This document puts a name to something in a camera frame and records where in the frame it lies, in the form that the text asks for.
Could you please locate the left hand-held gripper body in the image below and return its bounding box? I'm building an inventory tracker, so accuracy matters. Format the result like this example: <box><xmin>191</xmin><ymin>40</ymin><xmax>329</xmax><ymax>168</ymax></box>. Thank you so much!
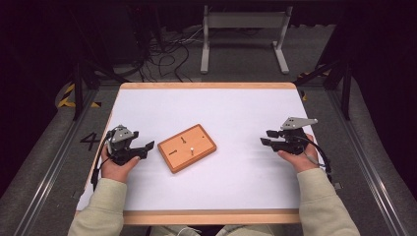
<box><xmin>105</xmin><ymin>124</ymin><xmax>149</xmax><ymax>166</ymax></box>

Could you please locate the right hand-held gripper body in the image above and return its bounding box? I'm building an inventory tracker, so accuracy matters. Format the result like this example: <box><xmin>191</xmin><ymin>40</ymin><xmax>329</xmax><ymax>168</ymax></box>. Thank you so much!
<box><xmin>277</xmin><ymin>116</ymin><xmax>319</xmax><ymax>156</ymax></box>

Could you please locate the orange wooden block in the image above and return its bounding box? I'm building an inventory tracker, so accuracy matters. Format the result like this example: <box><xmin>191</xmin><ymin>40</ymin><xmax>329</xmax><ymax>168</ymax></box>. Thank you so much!
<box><xmin>156</xmin><ymin>123</ymin><xmax>217</xmax><ymax>174</ymax></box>

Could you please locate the person's left hand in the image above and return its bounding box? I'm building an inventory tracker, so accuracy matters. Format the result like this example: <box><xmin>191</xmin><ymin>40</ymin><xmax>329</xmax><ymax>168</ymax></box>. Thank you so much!
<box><xmin>100</xmin><ymin>146</ymin><xmax>142</xmax><ymax>184</ymax></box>

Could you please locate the person's right hand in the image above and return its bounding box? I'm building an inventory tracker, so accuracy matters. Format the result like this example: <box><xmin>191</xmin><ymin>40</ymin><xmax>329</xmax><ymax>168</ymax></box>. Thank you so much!
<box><xmin>277</xmin><ymin>133</ymin><xmax>320</xmax><ymax>174</ymax></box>

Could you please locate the black metal stand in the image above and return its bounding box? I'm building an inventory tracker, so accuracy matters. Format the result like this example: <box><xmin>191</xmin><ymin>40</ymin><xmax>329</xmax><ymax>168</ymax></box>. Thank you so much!
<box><xmin>293</xmin><ymin>9</ymin><xmax>353</xmax><ymax>122</ymax></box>
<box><xmin>67</xmin><ymin>6</ymin><xmax>129</xmax><ymax>122</ymax></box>

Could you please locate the person's lap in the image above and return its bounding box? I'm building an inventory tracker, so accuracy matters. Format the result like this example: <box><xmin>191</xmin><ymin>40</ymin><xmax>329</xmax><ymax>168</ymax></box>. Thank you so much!
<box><xmin>147</xmin><ymin>224</ymin><xmax>274</xmax><ymax>236</ymax></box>

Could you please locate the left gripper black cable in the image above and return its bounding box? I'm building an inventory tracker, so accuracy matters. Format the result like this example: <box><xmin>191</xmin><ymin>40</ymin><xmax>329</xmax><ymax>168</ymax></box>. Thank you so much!
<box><xmin>90</xmin><ymin>131</ymin><xmax>116</xmax><ymax>193</ymax></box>

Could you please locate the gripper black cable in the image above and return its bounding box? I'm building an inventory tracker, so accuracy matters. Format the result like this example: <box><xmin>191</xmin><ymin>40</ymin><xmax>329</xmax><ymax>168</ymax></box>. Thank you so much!
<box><xmin>90</xmin><ymin>131</ymin><xmax>116</xmax><ymax>193</ymax></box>
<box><xmin>294</xmin><ymin>135</ymin><xmax>333</xmax><ymax>183</ymax></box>

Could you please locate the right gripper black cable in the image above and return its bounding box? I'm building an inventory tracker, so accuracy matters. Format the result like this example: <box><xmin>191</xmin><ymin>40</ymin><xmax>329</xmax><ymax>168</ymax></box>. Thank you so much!
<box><xmin>294</xmin><ymin>135</ymin><xmax>333</xmax><ymax>183</ymax></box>

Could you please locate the aluminium floor rail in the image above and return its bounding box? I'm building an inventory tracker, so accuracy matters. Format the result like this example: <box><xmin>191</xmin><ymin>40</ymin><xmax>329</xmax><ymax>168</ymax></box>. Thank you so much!
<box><xmin>12</xmin><ymin>88</ymin><xmax>100</xmax><ymax>236</ymax></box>
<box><xmin>327</xmin><ymin>88</ymin><xmax>411</xmax><ymax>236</ymax></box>

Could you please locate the bundle of black floor cables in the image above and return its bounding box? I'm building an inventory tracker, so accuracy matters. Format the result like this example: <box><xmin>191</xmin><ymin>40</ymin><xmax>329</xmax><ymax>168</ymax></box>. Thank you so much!
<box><xmin>137</xmin><ymin>24</ymin><xmax>205</xmax><ymax>84</ymax></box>

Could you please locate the white metal stand frame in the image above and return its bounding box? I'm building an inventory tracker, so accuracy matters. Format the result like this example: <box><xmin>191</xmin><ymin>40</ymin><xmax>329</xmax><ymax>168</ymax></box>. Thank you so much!
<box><xmin>200</xmin><ymin>4</ymin><xmax>294</xmax><ymax>75</ymax></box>

